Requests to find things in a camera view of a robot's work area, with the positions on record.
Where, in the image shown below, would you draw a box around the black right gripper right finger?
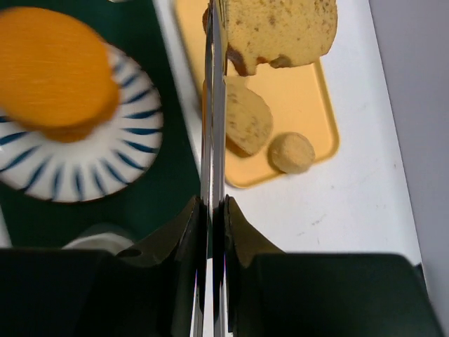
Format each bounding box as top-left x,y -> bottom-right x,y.
224,197 -> 443,336

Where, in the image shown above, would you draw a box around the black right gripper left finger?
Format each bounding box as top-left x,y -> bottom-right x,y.
1,197 -> 204,336

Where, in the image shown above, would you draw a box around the seeded bread slice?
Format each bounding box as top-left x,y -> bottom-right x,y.
225,0 -> 338,77
225,77 -> 274,157

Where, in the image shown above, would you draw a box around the metal tongs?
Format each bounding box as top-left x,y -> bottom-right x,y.
201,1 -> 228,336

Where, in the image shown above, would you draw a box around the round orange bread loaf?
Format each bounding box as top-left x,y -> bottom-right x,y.
1,6 -> 119,143

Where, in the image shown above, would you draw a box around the small round bun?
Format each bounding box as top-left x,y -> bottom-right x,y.
269,132 -> 316,174

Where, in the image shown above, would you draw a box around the dark green placemat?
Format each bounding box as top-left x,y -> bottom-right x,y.
1,1 -> 199,247

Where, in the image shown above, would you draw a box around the white blue striped plate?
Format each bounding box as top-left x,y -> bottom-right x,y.
1,45 -> 163,204

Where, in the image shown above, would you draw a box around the yellow plastic tray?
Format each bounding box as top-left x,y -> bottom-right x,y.
174,1 -> 340,188

